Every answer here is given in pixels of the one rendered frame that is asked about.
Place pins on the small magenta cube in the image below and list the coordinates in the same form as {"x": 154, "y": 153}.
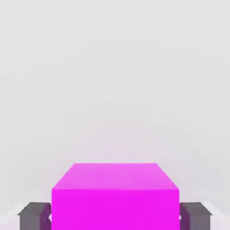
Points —
{"x": 115, "y": 201}

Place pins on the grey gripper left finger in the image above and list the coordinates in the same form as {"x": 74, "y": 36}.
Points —
{"x": 30, "y": 218}

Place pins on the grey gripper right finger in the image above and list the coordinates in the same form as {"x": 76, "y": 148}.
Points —
{"x": 196, "y": 218}

